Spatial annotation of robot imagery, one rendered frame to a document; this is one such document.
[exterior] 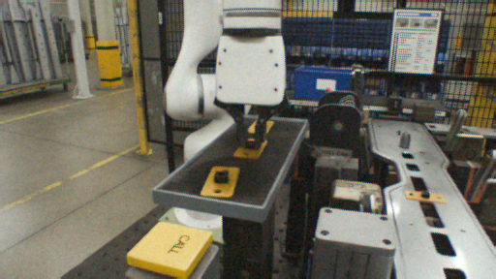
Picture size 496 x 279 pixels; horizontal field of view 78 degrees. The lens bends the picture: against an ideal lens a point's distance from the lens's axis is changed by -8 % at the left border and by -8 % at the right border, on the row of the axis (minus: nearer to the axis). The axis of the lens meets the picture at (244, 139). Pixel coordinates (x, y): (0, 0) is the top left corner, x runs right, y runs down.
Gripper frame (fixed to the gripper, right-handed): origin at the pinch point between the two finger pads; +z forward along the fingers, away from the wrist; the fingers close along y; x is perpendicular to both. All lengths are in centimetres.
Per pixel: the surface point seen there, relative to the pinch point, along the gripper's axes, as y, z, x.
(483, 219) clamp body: 50, 24, 24
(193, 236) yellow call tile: 0.2, 2.7, -24.4
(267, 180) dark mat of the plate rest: 4.7, 2.7, -10.6
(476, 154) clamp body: 60, 20, 59
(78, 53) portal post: -478, 26, 509
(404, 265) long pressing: 25.7, 18.7, -3.4
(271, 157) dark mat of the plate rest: 3.8, 2.7, -2.6
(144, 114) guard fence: -180, 73, 259
